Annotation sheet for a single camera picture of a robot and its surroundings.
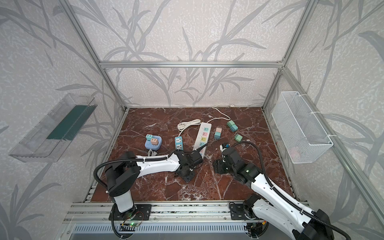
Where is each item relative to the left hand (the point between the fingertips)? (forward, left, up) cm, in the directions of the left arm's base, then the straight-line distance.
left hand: (190, 173), depth 86 cm
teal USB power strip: (+19, +9, +1) cm, 21 cm away
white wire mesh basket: (+3, -49, +34) cm, 60 cm away
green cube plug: (+24, -32, 0) cm, 40 cm away
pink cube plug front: (+18, +23, +4) cm, 30 cm away
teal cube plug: (+21, +27, +6) cm, 35 cm away
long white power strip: (+23, -7, +2) cm, 24 cm away
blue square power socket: (+17, +28, 0) cm, 33 cm away
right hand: (+5, -16, +10) cm, 19 cm away
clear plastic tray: (+7, +59, +29) cm, 66 cm away
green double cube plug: (+32, -29, +1) cm, 44 cm away
